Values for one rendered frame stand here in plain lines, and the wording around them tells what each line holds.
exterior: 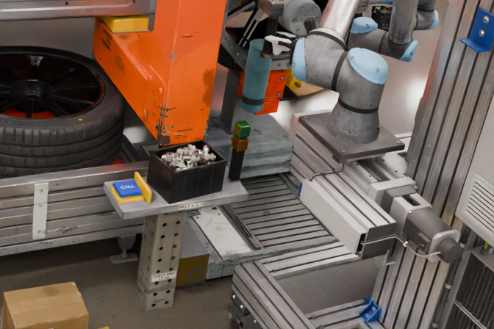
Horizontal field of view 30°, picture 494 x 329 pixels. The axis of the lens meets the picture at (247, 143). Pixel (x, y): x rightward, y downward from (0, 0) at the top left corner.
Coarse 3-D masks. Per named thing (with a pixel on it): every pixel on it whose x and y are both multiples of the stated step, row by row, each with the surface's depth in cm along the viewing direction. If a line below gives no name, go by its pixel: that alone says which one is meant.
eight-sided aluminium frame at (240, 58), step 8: (224, 16) 322; (224, 24) 324; (224, 32) 326; (224, 40) 328; (232, 40) 329; (232, 48) 331; (232, 56) 333; (240, 56) 335; (280, 56) 348; (288, 56) 350; (240, 64) 336; (272, 64) 343; (280, 64) 345; (288, 64) 348
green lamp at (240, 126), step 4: (244, 120) 290; (236, 124) 288; (240, 124) 288; (244, 124) 288; (248, 124) 288; (236, 128) 289; (240, 128) 286; (244, 128) 287; (248, 128) 288; (236, 132) 289; (240, 132) 287; (244, 132) 288; (248, 132) 289; (240, 136) 288; (244, 136) 289; (248, 136) 290
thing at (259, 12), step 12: (252, 0) 338; (324, 0) 351; (228, 12) 337; (252, 12) 342; (252, 24) 344; (264, 24) 367; (240, 36) 344; (252, 36) 361; (264, 36) 361; (240, 48) 344
